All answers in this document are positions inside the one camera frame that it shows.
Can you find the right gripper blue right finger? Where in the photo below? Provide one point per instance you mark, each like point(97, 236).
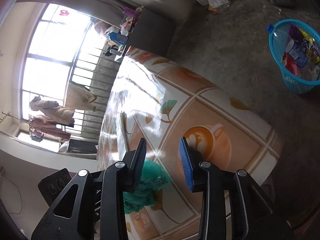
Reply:
point(252, 212)

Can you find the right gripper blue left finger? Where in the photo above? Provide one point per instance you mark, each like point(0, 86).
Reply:
point(94, 197)

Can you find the green plastic bag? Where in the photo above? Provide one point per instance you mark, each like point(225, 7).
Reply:
point(153, 178)

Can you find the red foil wrapper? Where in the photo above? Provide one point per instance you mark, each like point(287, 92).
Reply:
point(290, 65)

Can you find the clear plastic wrapper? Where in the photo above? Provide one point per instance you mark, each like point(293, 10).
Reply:
point(309, 72)

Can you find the clear Pepsi plastic bottle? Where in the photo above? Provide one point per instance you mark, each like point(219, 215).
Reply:
point(281, 42)

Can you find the purple yellow snack bag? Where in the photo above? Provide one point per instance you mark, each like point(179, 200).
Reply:
point(306, 42)

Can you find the pink hanging jacket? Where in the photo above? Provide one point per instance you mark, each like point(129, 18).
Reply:
point(52, 109)

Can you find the beige hanging garment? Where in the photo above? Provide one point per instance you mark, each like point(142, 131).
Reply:
point(79, 97)

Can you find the patterned table cover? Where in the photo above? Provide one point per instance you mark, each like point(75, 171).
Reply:
point(158, 100)

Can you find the metal balcony railing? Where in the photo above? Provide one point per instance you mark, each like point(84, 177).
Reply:
point(96, 72)

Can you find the blue detergent bottle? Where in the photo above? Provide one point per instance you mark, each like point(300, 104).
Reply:
point(118, 38)

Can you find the blue plastic basket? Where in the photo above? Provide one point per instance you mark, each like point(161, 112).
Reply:
point(296, 84)

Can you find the grey cabinet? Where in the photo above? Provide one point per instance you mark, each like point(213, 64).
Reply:
point(152, 33)

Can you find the purple cup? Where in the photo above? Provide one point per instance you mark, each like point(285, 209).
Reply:
point(133, 12)

